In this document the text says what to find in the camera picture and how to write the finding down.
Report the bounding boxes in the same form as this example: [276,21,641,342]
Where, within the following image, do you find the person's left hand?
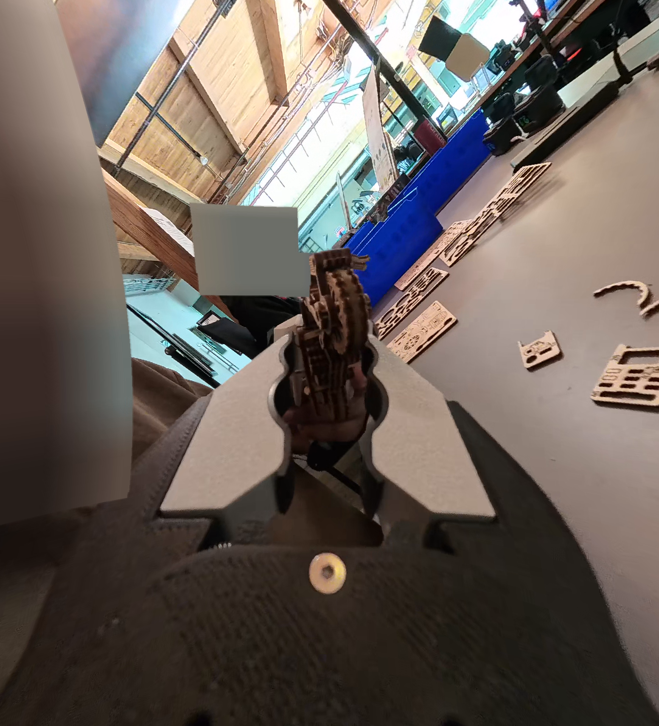
[281,408,367,453]

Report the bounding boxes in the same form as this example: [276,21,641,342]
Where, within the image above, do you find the printed wooden display board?
[362,68,399,194]

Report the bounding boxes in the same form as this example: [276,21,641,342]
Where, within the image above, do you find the small cut-out wooden puzzle sheet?
[374,267,449,341]

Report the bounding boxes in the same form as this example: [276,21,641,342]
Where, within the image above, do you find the curved toothed wooden piece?
[593,278,650,310]

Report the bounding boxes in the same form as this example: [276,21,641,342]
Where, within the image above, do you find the black battery charger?
[482,91,526,157]
[514,57,566,134]

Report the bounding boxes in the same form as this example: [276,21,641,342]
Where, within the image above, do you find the wooden motorcycle model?
[290,250,378,423]

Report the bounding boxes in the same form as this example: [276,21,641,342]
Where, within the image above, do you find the black cable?
[610,0,659,86]

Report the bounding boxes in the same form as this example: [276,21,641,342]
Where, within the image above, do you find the engraved wooden puzzle sheet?
[387,301,458,364]

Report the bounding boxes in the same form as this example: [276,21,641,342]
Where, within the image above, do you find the slotted wooden puzzle offcut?
[591,343,659,407]

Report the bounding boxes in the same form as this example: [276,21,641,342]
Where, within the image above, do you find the white board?
[556,17,659,109]

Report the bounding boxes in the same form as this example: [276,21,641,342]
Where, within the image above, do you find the pale wooden puzzle sheet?
[395,218,475,291]

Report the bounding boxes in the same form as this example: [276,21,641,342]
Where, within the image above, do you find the long wooden puzzle sheet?
[440,163,552,267]

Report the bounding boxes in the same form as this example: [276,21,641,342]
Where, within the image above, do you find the grey desk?
[375,28,659,726]

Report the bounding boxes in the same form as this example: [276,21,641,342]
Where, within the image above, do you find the dark red box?
[415,116,446,151]

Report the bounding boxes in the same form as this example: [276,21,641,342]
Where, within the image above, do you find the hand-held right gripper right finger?
[359,334,499,542]

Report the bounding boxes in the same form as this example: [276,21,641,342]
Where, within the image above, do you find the studio light panel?
[417,16,488,81]

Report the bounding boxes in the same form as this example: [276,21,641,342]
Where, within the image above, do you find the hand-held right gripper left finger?
[159,332,303,542]

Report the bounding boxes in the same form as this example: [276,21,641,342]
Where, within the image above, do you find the notched wooden puzzle offcut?
[518,330,563,371]

